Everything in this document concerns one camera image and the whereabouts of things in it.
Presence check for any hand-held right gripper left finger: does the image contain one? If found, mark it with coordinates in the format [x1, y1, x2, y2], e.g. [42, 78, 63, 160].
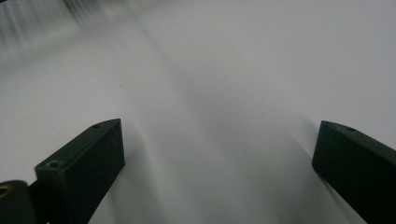
[34, 118, 126, 224]

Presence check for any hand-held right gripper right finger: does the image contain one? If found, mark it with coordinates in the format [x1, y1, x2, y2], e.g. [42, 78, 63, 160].
[311, 119, 396, 224]

